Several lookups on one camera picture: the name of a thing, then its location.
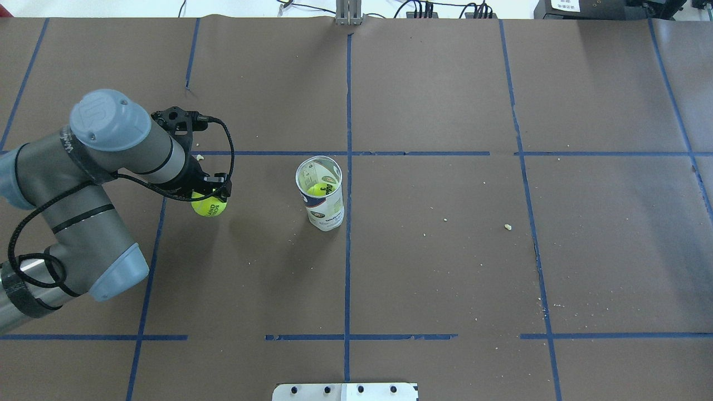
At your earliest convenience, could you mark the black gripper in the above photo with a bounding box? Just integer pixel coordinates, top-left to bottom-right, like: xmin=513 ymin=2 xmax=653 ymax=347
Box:
xmin=167 ymin=157 xmax=232 ymax=202

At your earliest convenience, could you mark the yellow tennis ball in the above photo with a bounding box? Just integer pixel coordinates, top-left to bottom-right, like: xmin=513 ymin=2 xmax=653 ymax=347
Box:
xmin=191 ymin=196 xmax=229 ymax=217

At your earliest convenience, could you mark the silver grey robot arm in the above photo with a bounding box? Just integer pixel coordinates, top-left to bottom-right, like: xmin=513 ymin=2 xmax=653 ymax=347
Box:
xmin=2 ymin=89 xmax=234 ymax=334

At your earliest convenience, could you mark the clear tennis ball can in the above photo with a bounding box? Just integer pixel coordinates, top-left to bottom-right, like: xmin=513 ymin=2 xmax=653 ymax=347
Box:
xmin=295 ymin=155 xmax=345 ymax=232

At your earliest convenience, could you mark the yellow ball inside can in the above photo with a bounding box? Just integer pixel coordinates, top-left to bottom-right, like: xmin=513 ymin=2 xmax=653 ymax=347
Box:
xmin=306 ymin=182 xmax=333 ymax=198

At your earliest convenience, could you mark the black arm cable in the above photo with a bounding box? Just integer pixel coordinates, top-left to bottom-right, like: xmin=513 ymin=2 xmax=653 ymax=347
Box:
xmin=7 ymin=116 xmax=236 ymax=298

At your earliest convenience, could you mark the aluminium frame post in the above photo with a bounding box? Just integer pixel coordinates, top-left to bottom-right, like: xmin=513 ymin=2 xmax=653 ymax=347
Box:
xmin=335 ymin=0 xmax=364 ymax=26

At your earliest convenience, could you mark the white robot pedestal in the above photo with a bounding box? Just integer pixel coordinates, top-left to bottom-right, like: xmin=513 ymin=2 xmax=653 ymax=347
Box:
xmin=272 ymin=382 xmax=419 ymax=400

